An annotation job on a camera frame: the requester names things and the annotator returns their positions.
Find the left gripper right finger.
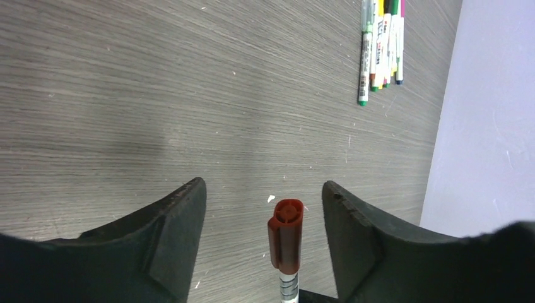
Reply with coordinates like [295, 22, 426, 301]
[322, 181, 534, 302]

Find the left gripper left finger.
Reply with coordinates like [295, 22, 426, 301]
[1, 177, 207, 302]

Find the blue-end marker pen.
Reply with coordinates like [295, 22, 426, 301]
[267, 199, 305, 303]

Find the green-end marker pen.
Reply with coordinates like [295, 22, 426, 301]
[358, 0, 374, 106]

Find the red-brown pen cap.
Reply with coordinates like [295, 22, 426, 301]
[267, 199, 304, 275]

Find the teal marker pen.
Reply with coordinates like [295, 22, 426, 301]
[396, 13, 404, 85]

